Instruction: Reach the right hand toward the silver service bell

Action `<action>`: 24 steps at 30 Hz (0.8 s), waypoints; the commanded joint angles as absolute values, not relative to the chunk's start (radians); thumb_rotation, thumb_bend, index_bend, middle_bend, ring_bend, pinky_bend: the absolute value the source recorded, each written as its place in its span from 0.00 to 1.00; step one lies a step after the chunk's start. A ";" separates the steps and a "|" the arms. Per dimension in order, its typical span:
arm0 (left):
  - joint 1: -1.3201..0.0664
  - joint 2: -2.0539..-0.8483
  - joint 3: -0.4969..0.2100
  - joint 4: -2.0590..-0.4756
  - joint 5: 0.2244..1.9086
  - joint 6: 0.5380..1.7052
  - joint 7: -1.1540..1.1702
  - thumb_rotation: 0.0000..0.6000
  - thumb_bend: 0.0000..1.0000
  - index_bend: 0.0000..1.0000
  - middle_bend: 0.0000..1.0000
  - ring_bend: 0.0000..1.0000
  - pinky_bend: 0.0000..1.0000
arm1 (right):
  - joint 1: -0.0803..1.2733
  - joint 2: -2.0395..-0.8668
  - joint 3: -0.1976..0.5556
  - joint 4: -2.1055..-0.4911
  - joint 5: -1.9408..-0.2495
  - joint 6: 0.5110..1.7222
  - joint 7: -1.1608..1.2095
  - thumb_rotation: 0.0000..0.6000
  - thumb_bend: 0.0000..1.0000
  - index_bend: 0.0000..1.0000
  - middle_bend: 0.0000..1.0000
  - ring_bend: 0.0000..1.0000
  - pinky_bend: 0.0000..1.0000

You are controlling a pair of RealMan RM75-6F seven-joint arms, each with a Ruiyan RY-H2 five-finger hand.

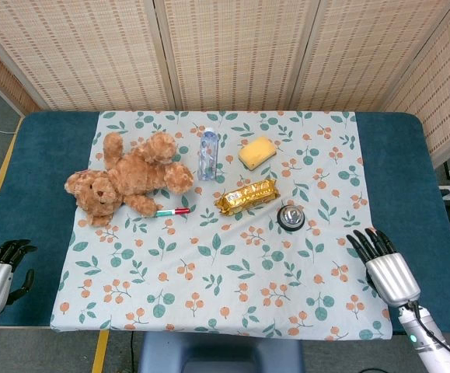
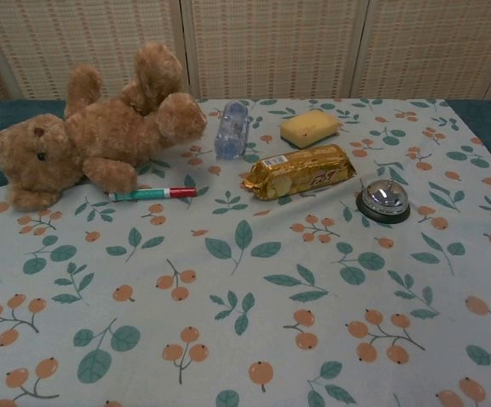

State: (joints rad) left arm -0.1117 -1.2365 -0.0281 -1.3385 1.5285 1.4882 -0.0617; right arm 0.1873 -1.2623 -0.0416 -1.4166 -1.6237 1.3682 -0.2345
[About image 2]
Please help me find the yellow sponge with green base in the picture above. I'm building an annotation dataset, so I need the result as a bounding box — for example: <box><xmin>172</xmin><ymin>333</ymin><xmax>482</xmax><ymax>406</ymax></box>
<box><xmin>279</xmin><ymin>110</ymin><xmax>343</xmax><ymax>150</ymax></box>

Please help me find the green and red marker pen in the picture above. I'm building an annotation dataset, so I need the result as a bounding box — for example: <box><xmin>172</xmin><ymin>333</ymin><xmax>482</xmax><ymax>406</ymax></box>
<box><xmin>108</xmin><ymin>187</ymin><xmax>198</xmax><ymax>202</ymax></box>

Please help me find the floral fruit print tablecloth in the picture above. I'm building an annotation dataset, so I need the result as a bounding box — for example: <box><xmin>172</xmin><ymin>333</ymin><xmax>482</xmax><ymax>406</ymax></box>
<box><xmin>0</xmin><ymin>98</ymin><xmax>491</xmax><ymax>407</ymax></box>

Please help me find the silver desk bell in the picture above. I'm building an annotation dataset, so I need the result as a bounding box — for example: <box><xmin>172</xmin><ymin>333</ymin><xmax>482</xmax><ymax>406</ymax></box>
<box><xmin>355</xmin><ymin>178</ymin><xmax>411</xmax><ymax>224</ymax></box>

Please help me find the clear plastic water bottle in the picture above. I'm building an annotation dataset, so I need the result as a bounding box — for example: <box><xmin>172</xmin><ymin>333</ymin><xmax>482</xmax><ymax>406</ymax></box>
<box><xmin>214</xmin><ymin>100</ymin><xmax>253</xmax><ymax>161</ymax></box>

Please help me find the gold foil cracker package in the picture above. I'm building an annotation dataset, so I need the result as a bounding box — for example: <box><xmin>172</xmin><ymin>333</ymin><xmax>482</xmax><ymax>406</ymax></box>
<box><xmin>240</xmin><ymin>143</ymin><xmax>358</xmax><ymax>201</ymax></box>

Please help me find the brown plush teddy bear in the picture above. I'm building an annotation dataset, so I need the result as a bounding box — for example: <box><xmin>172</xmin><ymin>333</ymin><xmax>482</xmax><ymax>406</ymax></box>
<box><xmin>0</xmin><ymin>42</ymin><xmax>209</xmax><ymax>212</ymax></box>

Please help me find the woven rattan folding screen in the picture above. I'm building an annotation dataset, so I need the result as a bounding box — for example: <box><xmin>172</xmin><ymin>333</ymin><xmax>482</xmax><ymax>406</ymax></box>
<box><xmin>0</xmin><ymin>0</ymin><xmax>491</xmax><ymax>105</ymax></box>

